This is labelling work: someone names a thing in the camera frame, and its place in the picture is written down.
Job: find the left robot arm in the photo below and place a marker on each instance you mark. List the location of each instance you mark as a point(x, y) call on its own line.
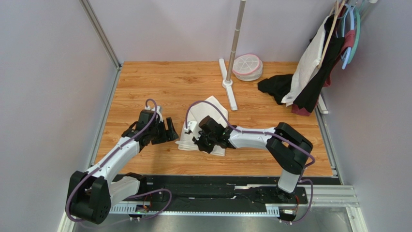
point(93, 192)

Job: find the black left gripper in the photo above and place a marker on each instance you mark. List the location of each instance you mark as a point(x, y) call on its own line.
point(171, 134)

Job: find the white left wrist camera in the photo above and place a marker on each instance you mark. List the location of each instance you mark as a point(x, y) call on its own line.
point(158, 110)

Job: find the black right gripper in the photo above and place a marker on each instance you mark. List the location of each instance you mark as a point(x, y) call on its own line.
point(203, 141)

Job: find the dark red hanging garment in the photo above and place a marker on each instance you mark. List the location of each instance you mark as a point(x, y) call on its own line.
point(349, 42)

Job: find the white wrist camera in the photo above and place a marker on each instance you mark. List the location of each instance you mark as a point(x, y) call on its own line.
point(190, 127)
point(158, 110)

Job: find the wooden hanger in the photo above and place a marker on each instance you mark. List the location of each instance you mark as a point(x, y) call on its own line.
point(335, 11)

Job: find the aluminium frame rail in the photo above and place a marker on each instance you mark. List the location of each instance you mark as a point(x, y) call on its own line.
point(100, 32)

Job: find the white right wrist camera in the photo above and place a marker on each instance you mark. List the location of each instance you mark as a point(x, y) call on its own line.
point(190, 127)

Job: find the black cloth on table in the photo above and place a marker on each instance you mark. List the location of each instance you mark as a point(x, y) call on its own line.
point(276, 86)

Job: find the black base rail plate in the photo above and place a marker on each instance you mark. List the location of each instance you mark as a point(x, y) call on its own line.
point(202, 194)

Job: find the white mesh pink rimmed basket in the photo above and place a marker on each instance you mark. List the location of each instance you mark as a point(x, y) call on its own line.
point(247, 67)

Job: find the black hanging garment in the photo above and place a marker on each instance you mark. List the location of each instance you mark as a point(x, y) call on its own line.
point(306, 101)

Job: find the white stand with metal pole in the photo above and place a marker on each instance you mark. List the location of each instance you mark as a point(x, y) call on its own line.
point(226, 72)

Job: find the green plastic hanger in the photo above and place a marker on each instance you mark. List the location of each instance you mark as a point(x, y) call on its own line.
point(357, 26)

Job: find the white hanging towel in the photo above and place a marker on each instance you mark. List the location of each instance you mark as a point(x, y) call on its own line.
point(307, 66)

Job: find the blue plastic hanger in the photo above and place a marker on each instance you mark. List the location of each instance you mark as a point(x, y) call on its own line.
point(347, 24)

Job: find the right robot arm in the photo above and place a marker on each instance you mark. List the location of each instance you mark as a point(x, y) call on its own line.
point(290, 149)

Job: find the white cloth napkin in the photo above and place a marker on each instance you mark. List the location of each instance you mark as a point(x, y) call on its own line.
point(196, 112)

